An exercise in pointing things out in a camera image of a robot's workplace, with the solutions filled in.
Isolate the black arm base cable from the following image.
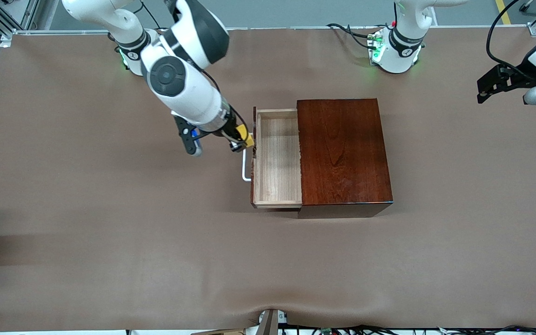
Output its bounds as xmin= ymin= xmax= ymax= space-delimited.
xmin=139 ymin=0 xmax=162 ymax=29
xmin=346 ymin=26 xmax=375 ymax=50
xmin=326 ymin=22 xmax=380 ymax=40

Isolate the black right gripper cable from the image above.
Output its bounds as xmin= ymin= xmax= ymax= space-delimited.
xmin=201 ymin=70 xmax=251 ymax=140

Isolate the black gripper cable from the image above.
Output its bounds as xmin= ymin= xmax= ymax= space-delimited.
xmin=485 ymin=0 xmax=536 ymax=82
xmin=201 ymin=70 xmax=251 ymax=140

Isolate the white metal drawer handle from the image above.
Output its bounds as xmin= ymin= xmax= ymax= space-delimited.
xmin=242 ymin=148 xmax=254 ymax=181

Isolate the brown cardboard piece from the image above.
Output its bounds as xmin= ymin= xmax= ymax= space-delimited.
xmin=191 ymin=328 xmax=245 ymax=335

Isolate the dark wooden drawer cabinet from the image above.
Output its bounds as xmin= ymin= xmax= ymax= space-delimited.
xmin=296 ymin=98 xmax=394 ymax=219

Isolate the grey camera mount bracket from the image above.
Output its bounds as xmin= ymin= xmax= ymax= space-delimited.
xmin=256 ymin=308 xmax=288 ymax=335

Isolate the black right arm base cable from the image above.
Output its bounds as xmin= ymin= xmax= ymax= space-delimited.
xmin=139 ymin=0 xmax=162 ymax=29

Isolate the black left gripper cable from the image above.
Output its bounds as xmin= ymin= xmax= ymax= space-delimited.
xmin=485 ymin=0 xmax=536 ymax=82

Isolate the brown table cover sheet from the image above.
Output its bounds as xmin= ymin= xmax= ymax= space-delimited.
xmin=0 ymin=27 xmax=536 ymax=332

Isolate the light wooden drawer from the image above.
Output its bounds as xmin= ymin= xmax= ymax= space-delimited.
xmin=250 ymin=107 xmax=303 ymax=209

